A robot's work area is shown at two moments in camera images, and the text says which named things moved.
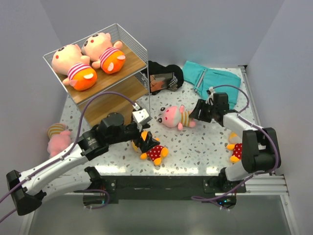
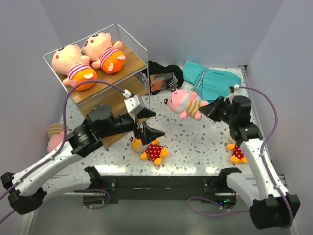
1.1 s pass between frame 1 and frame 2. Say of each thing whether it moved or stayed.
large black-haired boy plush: stayed
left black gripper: moved
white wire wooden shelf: stayed
